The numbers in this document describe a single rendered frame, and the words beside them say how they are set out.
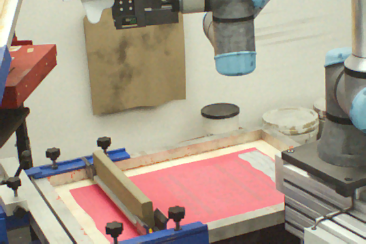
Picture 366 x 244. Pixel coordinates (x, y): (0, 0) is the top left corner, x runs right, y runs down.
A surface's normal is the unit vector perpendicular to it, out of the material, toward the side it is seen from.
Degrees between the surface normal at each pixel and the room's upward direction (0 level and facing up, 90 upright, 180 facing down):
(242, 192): 0
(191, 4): 111
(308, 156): 0
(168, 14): 82
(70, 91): 90
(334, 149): 72
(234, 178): 0
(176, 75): 88
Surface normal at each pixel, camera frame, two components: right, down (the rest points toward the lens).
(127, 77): 0.69, 0.20
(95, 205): -0.07, -0.93
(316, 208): -0.86, 0.24
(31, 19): 0.39, 0.30
